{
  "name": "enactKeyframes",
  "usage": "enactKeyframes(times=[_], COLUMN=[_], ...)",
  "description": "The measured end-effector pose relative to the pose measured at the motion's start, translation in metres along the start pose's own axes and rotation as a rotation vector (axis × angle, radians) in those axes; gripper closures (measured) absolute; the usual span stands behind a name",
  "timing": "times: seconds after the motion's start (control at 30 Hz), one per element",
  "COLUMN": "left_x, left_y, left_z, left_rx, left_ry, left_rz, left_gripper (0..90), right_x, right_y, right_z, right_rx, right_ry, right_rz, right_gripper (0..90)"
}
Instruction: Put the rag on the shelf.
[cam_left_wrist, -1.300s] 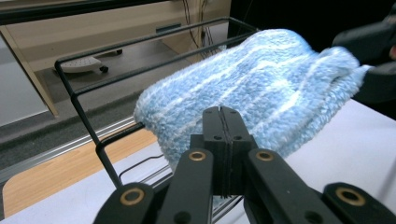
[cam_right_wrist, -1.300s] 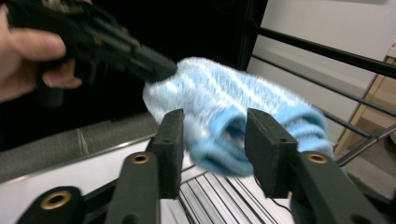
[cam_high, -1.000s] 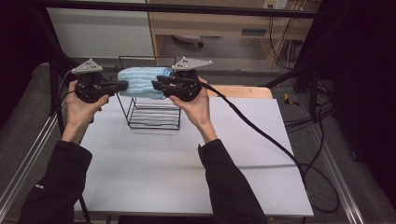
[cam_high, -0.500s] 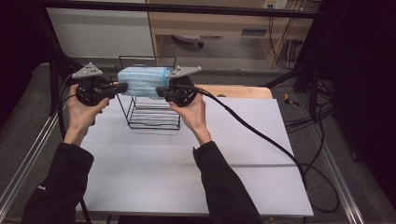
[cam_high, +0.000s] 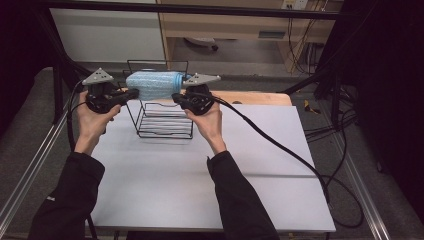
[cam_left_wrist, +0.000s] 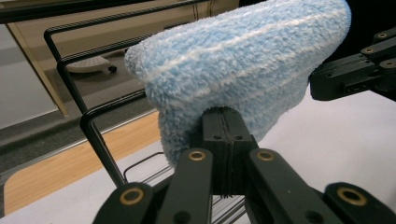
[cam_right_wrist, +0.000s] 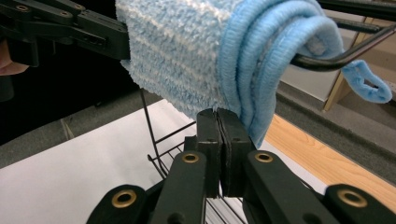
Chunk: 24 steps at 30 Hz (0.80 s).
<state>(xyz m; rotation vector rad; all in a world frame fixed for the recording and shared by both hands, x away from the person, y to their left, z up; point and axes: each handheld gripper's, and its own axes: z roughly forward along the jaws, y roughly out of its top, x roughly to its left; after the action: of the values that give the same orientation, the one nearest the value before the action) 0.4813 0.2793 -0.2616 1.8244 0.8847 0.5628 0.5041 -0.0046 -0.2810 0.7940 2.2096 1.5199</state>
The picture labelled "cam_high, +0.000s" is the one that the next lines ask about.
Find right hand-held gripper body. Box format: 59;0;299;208
179;72;222;117

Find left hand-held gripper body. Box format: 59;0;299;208
81;68;130;115

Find blue striped cloth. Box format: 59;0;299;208
125;70;192;101

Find black wire rack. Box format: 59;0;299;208
117;59;195;140

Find person's right hand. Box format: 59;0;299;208
183;99;228;156

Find person's left hand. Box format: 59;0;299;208
73;90;122;156

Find white chair base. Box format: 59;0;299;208
183;36;220;52

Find wooden table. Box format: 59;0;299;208
113;87;293;107

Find white cabinet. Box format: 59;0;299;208
49;0;167;63

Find wooden desk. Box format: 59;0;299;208
156;0;345;73

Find white table board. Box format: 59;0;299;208
88;99;337;233

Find white power strip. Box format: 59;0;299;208
281;0;310;11

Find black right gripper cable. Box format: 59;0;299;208
188;91;365;230

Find black metal frame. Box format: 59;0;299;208
33;0;361;124

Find aluminium rail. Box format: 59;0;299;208
333;133;392;240
0;99;78;232

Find hanging black desk cables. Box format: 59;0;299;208
285;16;327;75

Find bundle of black floor cables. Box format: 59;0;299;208
304;85;359;143

